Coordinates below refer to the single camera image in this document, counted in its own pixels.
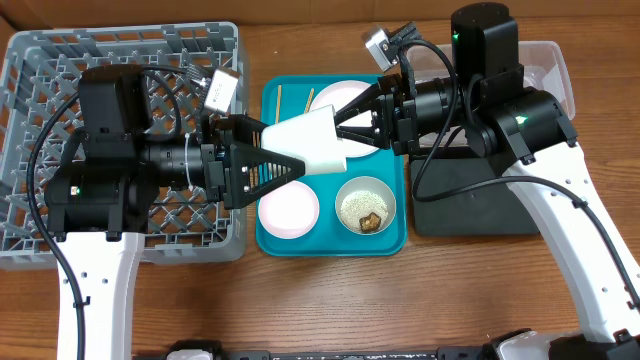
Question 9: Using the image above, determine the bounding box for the teal plastic tray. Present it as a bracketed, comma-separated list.
[256, 74, 408, 257]

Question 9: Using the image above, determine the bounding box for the large white plate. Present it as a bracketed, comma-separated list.
[310, 80, 378, 158]

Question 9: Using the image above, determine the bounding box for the wooden chopstick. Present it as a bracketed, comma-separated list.
[274, 84, 283, 124]
[304, 88, 315, 113]

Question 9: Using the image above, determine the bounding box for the grey plastic dish rack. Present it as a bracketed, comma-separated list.
[1, 22, 249, 270]

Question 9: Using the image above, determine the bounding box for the black waste tray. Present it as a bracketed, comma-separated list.
[412, 146, 538, 237]

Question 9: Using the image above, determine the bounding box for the white cup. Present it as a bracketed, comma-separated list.
[261, 105, 347, 175]

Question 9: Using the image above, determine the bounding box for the clear plastic bin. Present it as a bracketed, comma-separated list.
[407, 41, 576, 120]

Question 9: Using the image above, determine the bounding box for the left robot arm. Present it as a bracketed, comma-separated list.
[28, 64, 306, 359]

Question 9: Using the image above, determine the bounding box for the grey-green bowl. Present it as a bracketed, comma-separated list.
[335, 176, 397, 236]

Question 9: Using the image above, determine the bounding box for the black bar at table edge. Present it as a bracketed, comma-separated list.
[133, 340, 483, 360]

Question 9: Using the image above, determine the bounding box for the small pink plate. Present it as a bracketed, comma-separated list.
[257, 181, 320, 240]

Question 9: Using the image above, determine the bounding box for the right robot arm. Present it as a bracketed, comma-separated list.
[334, 2, 639, 359]

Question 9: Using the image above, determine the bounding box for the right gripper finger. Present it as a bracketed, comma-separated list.
[336, 126, 391, 150]
[334, 83, 388, 125]

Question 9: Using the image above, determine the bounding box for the brown food chunk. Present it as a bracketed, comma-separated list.
[359, 212, 383, 234]

